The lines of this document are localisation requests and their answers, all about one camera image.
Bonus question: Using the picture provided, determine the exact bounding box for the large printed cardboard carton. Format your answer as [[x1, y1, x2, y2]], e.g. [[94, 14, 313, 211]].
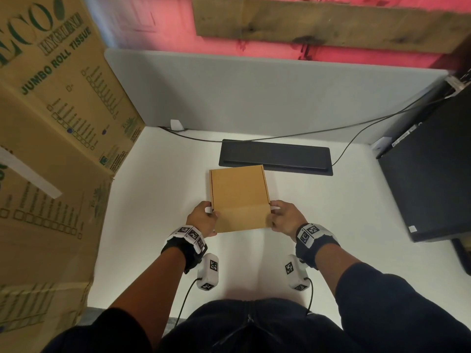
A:
[[0, 0, 146, 353]]

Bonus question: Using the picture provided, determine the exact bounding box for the person's right hand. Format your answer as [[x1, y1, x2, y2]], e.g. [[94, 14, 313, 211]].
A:
[[270, 200, 308, 242]]

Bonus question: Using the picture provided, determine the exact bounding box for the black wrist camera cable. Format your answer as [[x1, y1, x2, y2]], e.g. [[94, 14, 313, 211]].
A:
[[304, 277, 314, 315], [173, 277, 202, 328]]

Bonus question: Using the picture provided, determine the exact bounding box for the grey desk divider panel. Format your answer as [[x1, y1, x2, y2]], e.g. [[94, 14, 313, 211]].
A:
[[104, 49, 452, 146]]

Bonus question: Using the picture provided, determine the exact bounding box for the left wristband with marker tags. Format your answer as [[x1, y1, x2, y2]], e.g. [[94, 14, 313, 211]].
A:
[[161, 225, 208, 275]]

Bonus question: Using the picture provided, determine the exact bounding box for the wristband with marker tags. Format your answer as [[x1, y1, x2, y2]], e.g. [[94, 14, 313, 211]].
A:
[[161, 225, 208, 275], [295, 223, 341, 271]]

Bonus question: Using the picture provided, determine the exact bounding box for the person's right forearm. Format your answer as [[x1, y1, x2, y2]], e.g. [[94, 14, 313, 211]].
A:
[[314, 243, 362, 296]]

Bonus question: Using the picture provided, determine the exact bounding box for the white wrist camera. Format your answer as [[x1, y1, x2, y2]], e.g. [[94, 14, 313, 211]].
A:
[[196, 253, 220, 291], [283, 254, 312, 292]]

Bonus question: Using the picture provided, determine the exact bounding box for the black computer tower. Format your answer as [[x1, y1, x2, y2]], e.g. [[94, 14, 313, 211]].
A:
[[375, 82, 471, 243]]

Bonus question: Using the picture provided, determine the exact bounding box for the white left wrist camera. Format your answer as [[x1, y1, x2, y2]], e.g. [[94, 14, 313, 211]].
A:
[[196, 253, 220, 291]]

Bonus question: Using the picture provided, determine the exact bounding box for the right wristband with marker tags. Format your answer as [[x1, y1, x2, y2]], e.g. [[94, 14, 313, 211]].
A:
[[295, 223, 341, 271]]

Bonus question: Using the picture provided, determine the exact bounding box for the person's left forearm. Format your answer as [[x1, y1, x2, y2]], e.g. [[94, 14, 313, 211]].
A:
[[110, 246, 187, 350]]

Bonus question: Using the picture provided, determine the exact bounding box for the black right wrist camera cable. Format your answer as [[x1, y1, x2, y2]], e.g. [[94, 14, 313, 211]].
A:
[[304, 277, 314, 315]]

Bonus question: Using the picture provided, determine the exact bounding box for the long black cable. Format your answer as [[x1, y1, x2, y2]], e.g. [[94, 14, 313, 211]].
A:
[[158, 92, 454, 167]]

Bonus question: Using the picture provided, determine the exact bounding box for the person's left hand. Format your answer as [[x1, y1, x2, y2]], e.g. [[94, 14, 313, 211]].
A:
[[185, 201, 218, 239]]

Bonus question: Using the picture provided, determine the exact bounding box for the small brown cardboard box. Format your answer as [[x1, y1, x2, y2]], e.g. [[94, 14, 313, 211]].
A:
[[209, 164, 273, 234]]

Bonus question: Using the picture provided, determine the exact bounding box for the wooden plank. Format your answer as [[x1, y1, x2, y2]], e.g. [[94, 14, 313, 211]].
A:
[[191, 0, 471, 55]]

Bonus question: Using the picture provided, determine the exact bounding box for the black desk cable tray lid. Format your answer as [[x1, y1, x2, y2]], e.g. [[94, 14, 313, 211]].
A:
[[219, 139, 334, 177]]

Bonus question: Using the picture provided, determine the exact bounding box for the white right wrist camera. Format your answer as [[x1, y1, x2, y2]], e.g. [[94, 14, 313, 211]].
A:
[[283, 254, 312, 292]]

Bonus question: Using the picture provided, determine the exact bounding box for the black left wrist camera cable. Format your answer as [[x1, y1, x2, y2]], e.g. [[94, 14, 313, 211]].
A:
[[173, 277, 202, 328]]

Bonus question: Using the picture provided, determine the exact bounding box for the person's black shirt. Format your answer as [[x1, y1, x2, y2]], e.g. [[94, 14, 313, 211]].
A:
[[41, 262, 471, 353]]

